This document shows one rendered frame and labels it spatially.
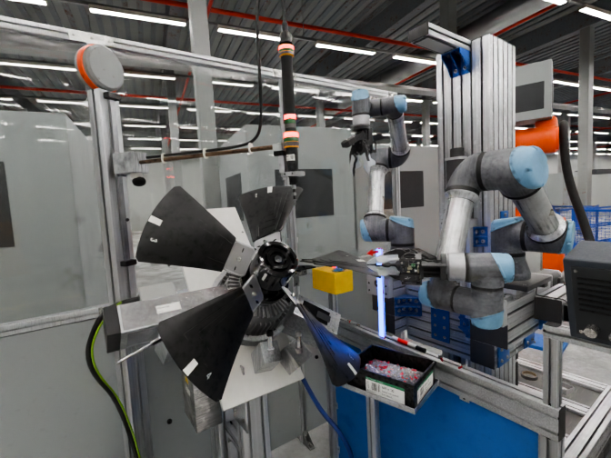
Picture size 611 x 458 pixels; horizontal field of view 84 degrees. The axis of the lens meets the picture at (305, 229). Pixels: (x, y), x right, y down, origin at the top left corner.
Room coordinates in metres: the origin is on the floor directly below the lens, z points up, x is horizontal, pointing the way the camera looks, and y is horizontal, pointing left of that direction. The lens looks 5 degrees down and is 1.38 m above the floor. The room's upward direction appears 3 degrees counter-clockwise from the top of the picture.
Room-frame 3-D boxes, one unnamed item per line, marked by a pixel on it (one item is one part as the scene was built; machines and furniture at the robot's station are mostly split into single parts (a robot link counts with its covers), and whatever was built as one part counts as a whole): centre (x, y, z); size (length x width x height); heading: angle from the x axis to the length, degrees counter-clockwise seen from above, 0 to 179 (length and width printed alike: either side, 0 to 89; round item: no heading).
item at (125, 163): (1.23, 0.61, 1.54); 0.10 x 0.07 x 0.09; 69
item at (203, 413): (1.16, 0.40, 0.73); 0.15 x 0.09 x 0.22; 34
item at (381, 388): (0.98, -0.23, 0.85); 0.22 x 0.17 x 0.07; 50
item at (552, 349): (0.78, -0.57, 0.96); 0.03 x 0.03 x 0.20; 34
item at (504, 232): (1.30, -0.78, 1.20); 0.13 x 0.12 x 0.14; 40
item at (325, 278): (1.46, -0.10, 1.02); 0.16 x 0.10 x 0.11; 34
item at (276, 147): (1.01, 0.04, 1.50); 0.09 x 0.07 x 0.10; 69
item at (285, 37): (1.01, 0.03, 1.65); 0.04 x 0.04 x 0.46
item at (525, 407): (1.13, -0.33, 0.82); 0.90 x 0.04 x 0.08; 34
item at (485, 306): (0.88, -0.45, 1.08); 0.11 x 0.08 x 0.11; 40
